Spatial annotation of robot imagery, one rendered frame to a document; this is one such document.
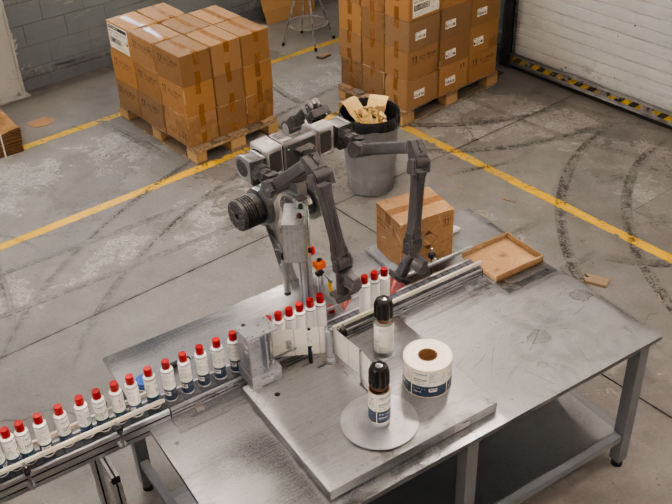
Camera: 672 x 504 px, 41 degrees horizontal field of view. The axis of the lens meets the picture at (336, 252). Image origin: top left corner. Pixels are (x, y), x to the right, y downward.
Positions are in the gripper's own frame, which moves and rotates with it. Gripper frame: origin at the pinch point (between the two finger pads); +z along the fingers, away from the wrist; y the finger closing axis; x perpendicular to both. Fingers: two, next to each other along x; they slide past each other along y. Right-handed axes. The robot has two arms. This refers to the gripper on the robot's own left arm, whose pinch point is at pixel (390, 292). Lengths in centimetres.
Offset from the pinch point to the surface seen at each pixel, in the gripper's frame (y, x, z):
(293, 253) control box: -1, -62, -2
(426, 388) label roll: 60, -19, 17
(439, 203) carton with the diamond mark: -24, 25, -44
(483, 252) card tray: -11, 57, -32
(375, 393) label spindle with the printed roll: 61, -46, 23
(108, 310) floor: -189, -11, 120
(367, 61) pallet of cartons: -323, 189, -95
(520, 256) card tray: 3, 67, -39
